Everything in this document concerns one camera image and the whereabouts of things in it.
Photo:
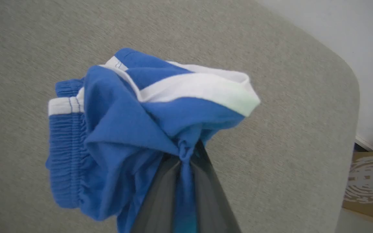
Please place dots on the brown patterned cardboard box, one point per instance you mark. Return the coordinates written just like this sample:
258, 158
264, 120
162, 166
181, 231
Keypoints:
369, 184

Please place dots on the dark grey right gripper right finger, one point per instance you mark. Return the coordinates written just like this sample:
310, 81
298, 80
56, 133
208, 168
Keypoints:
210, 197

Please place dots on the white baseboard strip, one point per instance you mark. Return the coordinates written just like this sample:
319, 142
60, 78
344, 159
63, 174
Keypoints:
366, 144

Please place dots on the blue and white shorts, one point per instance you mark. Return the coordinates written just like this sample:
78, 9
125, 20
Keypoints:
131, 129

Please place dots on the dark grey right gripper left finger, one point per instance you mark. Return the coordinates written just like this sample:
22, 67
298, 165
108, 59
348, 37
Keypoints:
160, 200

